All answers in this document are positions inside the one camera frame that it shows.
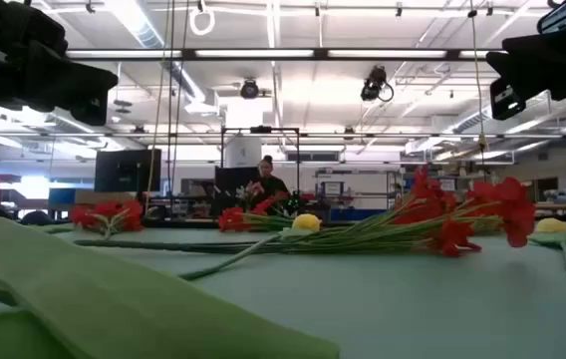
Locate black ceiling camera with cable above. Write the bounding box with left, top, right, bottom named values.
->
left=360, top=64, right=396, bottom=104

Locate black round object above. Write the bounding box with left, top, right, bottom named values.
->
left=21, top=209, right=55, bottom=225

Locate round black ceiling camera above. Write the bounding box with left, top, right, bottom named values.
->
left=239, top=78, right=261, bottom=101

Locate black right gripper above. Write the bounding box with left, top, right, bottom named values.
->
left=484, top=27, right=566, bottom=122

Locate white coiled cable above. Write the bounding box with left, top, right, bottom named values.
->
left=188, top=0, right=216, bottom=37

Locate row of blue bins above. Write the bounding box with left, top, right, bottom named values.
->
left=330, top=204, right=397, bottom=223

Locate yellow artificial tulip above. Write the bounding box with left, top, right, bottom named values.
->
left=520, top=216, right=566, bottom=277
left=177, top=212, right=324, bottom=281

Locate black aluminium rig frame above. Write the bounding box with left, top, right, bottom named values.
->
left=113, top=216, right=414, bottom=231

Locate black overhead light bar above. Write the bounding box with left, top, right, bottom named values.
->
left=66, top=47, right=508, bottom=62

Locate cardboard box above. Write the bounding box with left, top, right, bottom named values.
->
left=74, top=188, right=138, bottom=205

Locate large green leaf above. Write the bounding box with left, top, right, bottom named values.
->
left=0, top=213, right=342, bottom=359

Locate black hanging cable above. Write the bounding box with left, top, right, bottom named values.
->
left=165, top=0, right=176, bottom=220
left=171, top=0, right=192, bottom=200

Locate pink flower bouquet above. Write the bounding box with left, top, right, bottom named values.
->
left=236, top=179, right=266, bottom=208

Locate white column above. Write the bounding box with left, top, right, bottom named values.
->
left=224, top=137, right=263, bottom=169

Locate person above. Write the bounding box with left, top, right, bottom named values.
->
left=246, top=155, right=292, bottom=210

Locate teal table mat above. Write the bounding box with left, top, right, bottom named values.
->
left=0, top=218, right=566, bottom=359

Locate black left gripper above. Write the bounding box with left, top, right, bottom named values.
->
left=0, top=0, right=121, bottom=127

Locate blue storage bin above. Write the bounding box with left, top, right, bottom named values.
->
left=47, top=187, right=78, bottom=205

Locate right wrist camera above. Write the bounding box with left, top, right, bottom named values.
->
left=536, top=0, right=566, bottom=36

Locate large red flower bunch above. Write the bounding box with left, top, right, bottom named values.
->
left=72, top=167, right=538, bottom=259

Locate small red flower bunch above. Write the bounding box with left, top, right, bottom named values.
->
left=217, top=196, right=314, bottom=234
left=43, top=198, right=145, bottom=241

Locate blue framed sign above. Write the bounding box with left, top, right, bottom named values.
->
left=319, top=179, right=345, bottom=197

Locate black monitor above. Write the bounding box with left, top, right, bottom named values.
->
left=94, top=148, right=162, bottom=194

